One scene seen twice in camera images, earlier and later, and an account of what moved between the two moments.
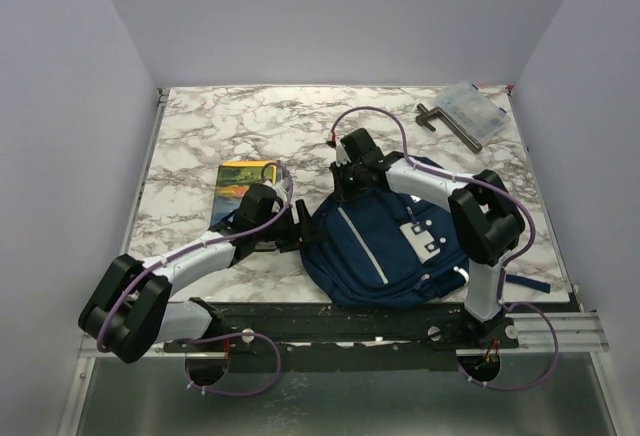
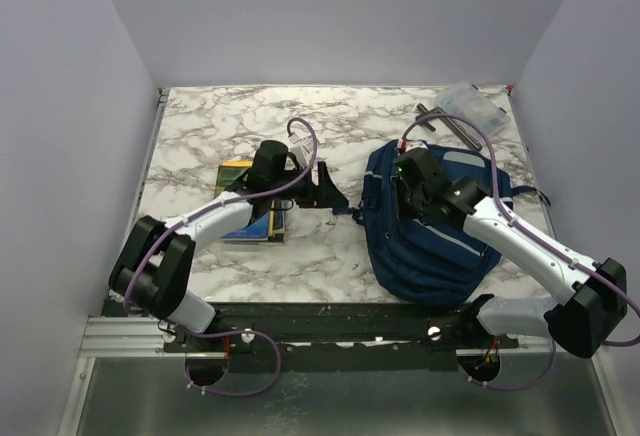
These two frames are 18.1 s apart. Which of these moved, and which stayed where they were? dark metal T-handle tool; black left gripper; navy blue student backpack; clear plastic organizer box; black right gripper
Moved: black left gripper; navy blue student backpack; black right gripper
Stayed: dark metal T-handle tool; clear plastic organizer box
